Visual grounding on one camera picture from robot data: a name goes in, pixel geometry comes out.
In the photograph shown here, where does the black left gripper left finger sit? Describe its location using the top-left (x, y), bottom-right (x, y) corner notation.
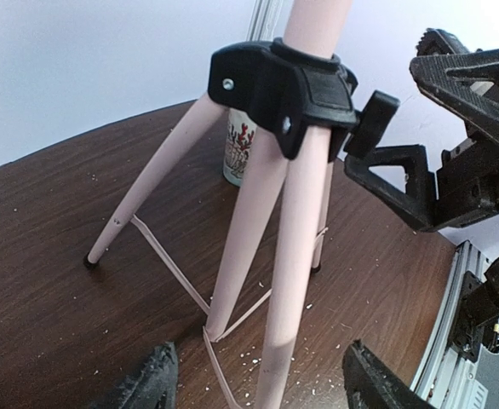
top-left (87, 342), bottom-right (179, 409)

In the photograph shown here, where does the white floral ceramic mug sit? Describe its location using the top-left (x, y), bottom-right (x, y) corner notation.
top-left (223, 109), bottom-right (257, 187)

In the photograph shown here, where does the pink music stand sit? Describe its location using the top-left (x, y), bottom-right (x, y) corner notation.
top-left (84, 1), bottom-right (399, 408)

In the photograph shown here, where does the right aluminium frame post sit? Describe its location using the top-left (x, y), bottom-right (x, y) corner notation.
top-left (246, 0), bottom-right (293, 42)

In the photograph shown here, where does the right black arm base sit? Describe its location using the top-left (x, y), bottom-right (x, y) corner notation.
top-left (448, 257), bottom-right (499, 363)

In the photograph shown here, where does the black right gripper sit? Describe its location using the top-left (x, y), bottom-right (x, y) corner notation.
top-left (343, 28), bottom-right (499, 233)

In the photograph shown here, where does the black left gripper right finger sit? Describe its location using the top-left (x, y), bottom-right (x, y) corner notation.
top-left (342, 340), bottom-right (433, 409)

